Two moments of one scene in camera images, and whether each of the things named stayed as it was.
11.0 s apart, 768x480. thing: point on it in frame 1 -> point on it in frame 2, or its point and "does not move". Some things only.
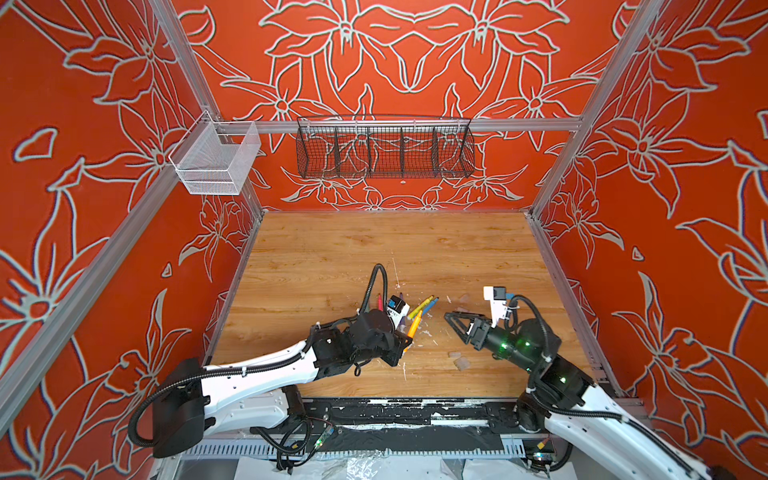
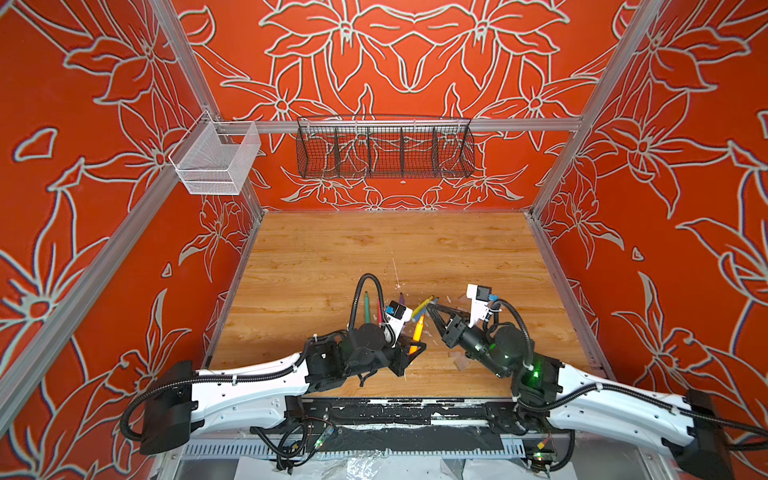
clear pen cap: (461, 363) does not move
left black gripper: (399, 342) -> (401, 359)
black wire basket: (384, 147) does not move
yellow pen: (420, 307) does not move
